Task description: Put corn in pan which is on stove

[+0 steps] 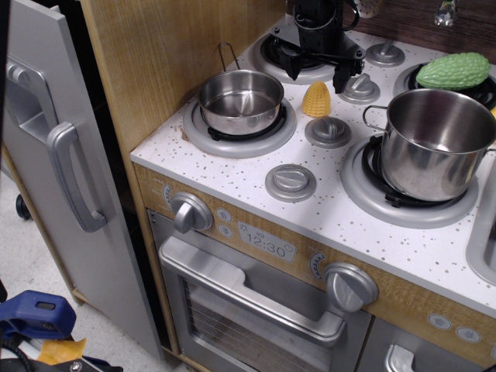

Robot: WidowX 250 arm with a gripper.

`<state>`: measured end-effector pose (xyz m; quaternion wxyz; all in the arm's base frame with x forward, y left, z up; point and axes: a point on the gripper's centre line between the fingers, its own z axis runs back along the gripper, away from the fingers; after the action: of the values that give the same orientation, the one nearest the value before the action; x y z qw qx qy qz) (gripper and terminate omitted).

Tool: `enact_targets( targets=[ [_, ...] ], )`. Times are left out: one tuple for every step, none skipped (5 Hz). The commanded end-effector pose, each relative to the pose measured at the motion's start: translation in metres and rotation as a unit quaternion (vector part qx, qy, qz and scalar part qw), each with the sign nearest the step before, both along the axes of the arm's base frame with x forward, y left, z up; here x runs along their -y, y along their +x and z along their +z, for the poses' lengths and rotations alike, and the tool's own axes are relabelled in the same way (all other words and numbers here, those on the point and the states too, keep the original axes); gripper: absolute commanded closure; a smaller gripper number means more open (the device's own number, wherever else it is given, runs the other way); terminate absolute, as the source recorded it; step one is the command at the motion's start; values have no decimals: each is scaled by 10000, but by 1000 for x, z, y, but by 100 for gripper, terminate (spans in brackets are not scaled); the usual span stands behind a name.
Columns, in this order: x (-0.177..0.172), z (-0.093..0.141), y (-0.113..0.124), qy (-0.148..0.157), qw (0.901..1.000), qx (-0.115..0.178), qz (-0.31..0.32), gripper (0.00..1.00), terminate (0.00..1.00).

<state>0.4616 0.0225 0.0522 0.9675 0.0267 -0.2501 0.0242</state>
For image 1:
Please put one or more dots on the grey toy sink basin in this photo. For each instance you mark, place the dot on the grey toy sink basin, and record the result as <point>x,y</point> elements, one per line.
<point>480,252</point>

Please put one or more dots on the grey fridge door handle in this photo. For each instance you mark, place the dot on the grey fridge door handle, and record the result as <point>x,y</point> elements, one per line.
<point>59,141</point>

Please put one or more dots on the grey stovetop knob middle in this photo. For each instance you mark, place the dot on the grey stovetop knob middle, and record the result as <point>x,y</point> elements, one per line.
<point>328,132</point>

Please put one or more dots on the grey stovetop knob back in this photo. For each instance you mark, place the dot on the grey stovetop knob back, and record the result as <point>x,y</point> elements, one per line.
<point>385,54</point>

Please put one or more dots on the grey stovetop knob upper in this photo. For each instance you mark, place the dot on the grey stovetop knob upper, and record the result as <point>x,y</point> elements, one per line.
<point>361,90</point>

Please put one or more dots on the back right stove burner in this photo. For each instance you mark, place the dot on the back right stove burner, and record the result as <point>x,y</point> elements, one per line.
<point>483,93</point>

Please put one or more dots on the yellow toy corn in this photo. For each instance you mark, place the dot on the yellow toy corn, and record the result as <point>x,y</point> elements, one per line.
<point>317,101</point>

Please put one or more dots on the grey stovetop knob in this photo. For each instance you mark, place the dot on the grey stovetop knob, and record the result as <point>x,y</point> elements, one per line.
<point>328,132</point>
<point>361,90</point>
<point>290,183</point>
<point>385,54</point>

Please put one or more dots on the green toy bitter gourd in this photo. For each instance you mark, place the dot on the green toy bitter gourd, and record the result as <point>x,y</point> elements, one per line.
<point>454,72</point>

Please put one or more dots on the oven clock display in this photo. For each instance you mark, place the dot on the oven clock display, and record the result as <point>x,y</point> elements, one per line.
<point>266,242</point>

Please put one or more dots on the grey lower cabinet door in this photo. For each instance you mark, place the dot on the grey lower cabinet door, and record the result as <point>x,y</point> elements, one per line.
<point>389,348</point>

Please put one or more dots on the front right stove burner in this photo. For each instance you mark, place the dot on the front right stove burner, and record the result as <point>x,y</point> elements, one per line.
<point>358,178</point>

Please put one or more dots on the grey oven door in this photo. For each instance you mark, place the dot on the grey oven door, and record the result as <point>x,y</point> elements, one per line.
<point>233,313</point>

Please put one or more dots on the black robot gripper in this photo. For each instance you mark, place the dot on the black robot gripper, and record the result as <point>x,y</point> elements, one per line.
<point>318,33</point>

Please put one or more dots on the small steel pan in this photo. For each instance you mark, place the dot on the small steel pan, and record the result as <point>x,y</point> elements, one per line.
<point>240,102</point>

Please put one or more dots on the left oven dial knob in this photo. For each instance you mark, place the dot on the left oven dial knob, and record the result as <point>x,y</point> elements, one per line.
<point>190,213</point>

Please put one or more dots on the chrome toy faucet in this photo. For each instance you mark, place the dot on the chrome toy faucet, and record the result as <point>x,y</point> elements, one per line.
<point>446,13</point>

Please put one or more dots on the front left stove burner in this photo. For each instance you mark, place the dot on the front left stove burner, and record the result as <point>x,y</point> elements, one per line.
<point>196,130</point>

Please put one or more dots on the stove burner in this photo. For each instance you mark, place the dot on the stove burner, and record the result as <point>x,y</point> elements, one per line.
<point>264,57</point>
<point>483,93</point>
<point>196,130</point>
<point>358,178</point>

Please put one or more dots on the blue clamp tool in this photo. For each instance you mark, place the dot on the blue clamp tool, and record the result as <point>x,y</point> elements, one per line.
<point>37,315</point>

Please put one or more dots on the black caster wheel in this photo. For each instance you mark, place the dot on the black caster wheel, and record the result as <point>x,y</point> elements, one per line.
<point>22,209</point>

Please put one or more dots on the right oven dial knob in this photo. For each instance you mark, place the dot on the right oven dial knob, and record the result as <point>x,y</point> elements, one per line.
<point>349,287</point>

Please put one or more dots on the oven dial knob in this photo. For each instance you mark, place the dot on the oven dial knob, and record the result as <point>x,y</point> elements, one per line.
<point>349,287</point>
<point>190,213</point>

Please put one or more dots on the grey refrigerator door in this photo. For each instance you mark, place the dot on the grey refrigerator door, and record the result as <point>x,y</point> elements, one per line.
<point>51,76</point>

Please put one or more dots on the back left stove burner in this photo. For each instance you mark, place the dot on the back left stove burner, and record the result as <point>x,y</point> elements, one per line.
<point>264,57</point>

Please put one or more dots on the grey stovetop knob front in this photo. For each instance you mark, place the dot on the grey stovetop knob front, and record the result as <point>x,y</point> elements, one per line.
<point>290,183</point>

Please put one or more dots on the large steel pot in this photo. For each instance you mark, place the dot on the large steel pot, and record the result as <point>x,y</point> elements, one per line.
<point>433,143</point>

